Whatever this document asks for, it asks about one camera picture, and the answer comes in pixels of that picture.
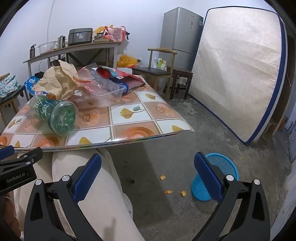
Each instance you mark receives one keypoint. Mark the blue mesh trash basket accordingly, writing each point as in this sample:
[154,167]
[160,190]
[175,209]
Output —
[211,169]

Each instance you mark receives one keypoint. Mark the white mattress blue trim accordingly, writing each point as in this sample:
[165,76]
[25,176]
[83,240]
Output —
[240,67]

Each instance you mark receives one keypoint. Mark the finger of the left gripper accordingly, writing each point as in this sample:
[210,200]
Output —
[6,152]
[32,156]

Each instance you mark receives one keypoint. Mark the clear plastic tray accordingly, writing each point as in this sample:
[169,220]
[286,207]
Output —
[95,90]

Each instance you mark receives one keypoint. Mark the clear glass bowl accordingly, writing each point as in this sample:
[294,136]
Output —
[46,47]

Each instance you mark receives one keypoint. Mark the patterned table cover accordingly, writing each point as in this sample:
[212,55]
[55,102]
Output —
[140,114]

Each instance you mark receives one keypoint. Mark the red colourful snack bag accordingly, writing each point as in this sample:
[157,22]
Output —
[119,77]

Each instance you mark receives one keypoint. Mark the grey rice cooker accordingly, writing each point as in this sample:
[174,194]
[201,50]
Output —
[80,36]

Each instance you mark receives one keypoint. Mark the green plastic bottle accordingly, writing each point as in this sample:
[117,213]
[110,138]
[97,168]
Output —
[60,115]

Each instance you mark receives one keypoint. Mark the wooden chair black seat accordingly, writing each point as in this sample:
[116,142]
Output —
[154,73]

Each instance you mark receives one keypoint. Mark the pink plastic bags pile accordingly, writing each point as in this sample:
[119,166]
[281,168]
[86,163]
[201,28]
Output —
[110,34]

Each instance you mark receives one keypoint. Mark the blue plastic bag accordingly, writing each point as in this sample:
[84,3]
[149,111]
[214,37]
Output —
[30,83]

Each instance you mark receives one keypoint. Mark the person's left hand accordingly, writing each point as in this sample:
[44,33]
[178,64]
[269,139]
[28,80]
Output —
[10,217]

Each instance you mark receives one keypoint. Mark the grey refrigerator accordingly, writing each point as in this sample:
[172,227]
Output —
[181,32]

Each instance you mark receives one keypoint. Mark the brown paper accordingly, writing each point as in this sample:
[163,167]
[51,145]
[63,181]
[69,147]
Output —
[58,81]

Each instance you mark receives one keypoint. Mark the yellow plastic bag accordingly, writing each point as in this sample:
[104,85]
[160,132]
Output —
[126,61]

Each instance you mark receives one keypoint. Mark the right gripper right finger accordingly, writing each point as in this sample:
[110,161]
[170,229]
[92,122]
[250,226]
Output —
[252,220]

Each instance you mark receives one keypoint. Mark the chair with folded blanket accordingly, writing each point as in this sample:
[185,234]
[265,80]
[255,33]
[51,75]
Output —
[10,90]

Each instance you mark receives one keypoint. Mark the dark wooden stool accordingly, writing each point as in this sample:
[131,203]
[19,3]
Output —
[181,80]

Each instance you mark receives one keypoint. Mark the dark metal water bottle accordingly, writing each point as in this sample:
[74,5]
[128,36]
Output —
[32,51]

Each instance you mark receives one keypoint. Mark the orange peel on floor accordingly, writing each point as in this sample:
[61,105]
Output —
[162,177]
[168,192]
[183,193]

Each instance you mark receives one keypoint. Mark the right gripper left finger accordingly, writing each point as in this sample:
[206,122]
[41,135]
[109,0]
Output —
[42,221]

